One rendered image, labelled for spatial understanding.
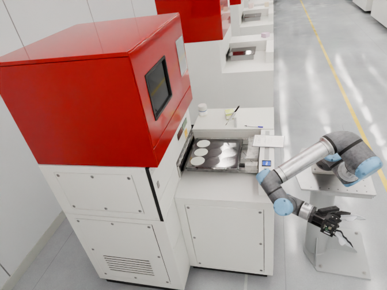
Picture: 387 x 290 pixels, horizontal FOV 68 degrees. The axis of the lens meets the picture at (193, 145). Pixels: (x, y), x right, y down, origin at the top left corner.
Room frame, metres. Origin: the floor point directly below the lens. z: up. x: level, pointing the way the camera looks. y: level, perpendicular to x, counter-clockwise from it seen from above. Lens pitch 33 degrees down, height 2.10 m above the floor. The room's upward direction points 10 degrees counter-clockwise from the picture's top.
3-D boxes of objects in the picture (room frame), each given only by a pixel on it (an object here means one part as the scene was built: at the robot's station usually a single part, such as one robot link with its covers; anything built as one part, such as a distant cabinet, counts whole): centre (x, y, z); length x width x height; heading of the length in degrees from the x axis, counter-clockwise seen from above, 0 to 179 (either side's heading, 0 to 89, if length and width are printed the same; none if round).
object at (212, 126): (2.05, -0.36, 0.89); 0.62 x 0.35 x 0.14; 72
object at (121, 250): (1.70, 0.45, 0.41); 0.82 x 0.71 x 0.82; 162
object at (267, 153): (1.53, -0.47, 0.89); 0.55 x 0.09 x 0.14; 162
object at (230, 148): (1.71, -0.15, 0.90); 0.34 x 0.34 x 0.01; 72
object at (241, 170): (1.58, -0.17, 0.84); 0.50 x 0.02 x 0.03; 72
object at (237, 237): (1.75, -0.27, 0.41); 0.97 x 0.64 x 0.82; 162
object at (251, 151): (1.64, -0.40, 0.87); 0.36 x 0.08 x 0.03; 162
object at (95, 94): (1.69, 0.42, 1.52); 0.81 x 0.75 x 0.59; 162
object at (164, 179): (1.59, 0.13, 1.02); 0.82 x 0.03 x 0.40; 162
